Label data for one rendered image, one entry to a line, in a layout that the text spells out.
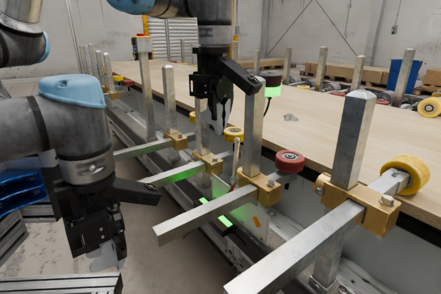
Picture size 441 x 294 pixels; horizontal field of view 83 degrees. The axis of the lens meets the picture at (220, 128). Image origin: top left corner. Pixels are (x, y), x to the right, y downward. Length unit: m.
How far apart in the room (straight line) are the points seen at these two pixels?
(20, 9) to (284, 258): 0.83
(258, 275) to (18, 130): 0.33
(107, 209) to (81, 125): 0.16
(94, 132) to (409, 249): 0.72
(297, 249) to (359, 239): 0.47
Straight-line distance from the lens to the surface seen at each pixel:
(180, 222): 0.57
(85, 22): 8.39
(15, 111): 0.38
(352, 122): 0.47
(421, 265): 0.81
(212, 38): 0.56
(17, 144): 0.38
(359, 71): 1.67
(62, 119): 0.38
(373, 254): 0.85
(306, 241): 0.41
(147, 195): 0.49
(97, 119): 0.39
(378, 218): 0.50
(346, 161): 0.50
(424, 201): 0.71
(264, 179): 0.69
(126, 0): 0.47
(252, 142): 0.65
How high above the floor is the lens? 1.24
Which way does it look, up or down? 21 degrees down
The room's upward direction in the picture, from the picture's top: straight up
